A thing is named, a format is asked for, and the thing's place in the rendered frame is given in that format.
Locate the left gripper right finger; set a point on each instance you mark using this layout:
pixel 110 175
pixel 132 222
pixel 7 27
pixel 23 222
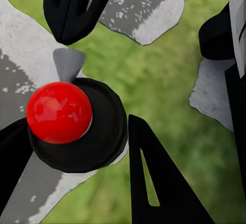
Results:
pixel 178 202

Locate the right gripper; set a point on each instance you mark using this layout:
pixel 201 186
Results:
pixel 68 19

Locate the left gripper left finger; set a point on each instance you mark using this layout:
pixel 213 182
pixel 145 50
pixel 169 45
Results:
pixel 15 152

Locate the insectifuge atomizer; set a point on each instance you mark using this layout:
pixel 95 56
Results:
pixel 76 125

